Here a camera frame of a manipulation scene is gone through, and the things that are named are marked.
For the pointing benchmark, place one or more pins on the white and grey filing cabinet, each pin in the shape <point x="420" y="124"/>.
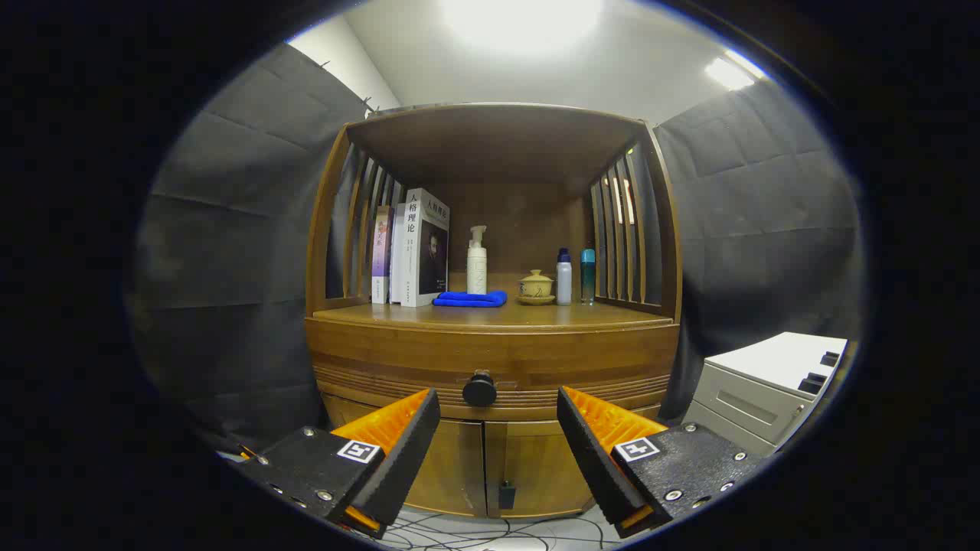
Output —
<point x="773" y="360"/>

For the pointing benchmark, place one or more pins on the wooden drawer with black knob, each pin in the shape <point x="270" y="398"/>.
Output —
<point x="383" y="363"/>

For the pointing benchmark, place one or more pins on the wooden countertop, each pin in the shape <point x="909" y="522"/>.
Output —
<point x="536" y="314"/>

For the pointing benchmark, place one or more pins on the white bottle with blue cap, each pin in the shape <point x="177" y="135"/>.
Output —
<point x="564" y="282"/>

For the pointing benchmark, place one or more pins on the white pump bottle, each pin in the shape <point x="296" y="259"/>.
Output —
<point x="477" y="268"/>

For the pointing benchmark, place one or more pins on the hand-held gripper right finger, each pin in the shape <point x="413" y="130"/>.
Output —
<point x="589" y="451"/>

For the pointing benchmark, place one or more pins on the purple book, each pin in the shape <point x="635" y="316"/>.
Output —
<point x="380" y="252"/>

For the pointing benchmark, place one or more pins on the teal bottle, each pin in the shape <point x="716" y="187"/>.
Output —
<point x="587" y="275"/>

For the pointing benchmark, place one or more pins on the brown wooden cabinet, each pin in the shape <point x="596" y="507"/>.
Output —
<point x="498" y="153"/>

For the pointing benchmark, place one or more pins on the thin white book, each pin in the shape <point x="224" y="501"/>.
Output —
<point x="396" y="260"/>

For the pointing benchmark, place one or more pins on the yellow lidded teacup with saucer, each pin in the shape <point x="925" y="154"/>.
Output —
<point x="536" y="286"/>

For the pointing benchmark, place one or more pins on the small ceiling light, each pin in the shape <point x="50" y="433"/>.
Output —
<point x="729" y="74"/>

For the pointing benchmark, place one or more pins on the white book with portrait cover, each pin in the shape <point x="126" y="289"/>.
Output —
<point x="429" y="252"/>

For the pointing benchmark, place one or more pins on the blue folded cloth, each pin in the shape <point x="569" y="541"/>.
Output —
<point x="471" y="299"/>

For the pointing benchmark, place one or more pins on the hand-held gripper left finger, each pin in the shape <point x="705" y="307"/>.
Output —
<point x="406" y="451"/>

